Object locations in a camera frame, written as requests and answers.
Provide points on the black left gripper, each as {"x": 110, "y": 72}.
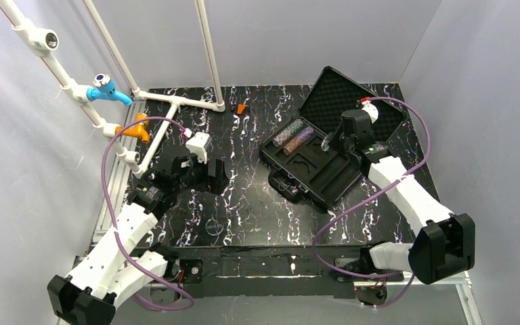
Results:
{"x": 217, "y": 175}

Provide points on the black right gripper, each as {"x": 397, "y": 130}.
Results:
{"x": 338, "y": 136}

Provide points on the clear dealer button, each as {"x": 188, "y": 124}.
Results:
{"x": 214, "y": 227}

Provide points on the black poker set case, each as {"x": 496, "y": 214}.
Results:
{"x": 309, "y": 172}

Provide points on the orange grey poker chip stack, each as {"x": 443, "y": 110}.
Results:
{"x": 292, "y": 145}

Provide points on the clear acrylic button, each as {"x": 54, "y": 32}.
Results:
{"x": 325, "y": 145}

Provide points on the purple poker chip stack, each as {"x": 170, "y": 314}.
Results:
{"x": 305, "y": 134}

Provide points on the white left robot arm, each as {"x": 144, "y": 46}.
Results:
{"x": 92, "y": 291}

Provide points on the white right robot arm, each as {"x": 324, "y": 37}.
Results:
{"x": 444, "y": 242}

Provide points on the small orange black brush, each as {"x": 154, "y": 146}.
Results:
{"x": 240, "y": 109}

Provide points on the orange plastic faucet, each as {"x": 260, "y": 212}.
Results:
{"x": 137, "y": 131}

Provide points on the blue plastic faucet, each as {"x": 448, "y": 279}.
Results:
{"x": 104, "y": 88}

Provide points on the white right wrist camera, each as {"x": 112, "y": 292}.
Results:
{"x": 371, "y": 110}

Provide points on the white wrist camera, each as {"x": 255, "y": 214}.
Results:
{"x": 371, "y": 110}
{"x": 199, "y": 145}

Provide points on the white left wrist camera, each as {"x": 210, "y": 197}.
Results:
{"x": 199, "y": 145}

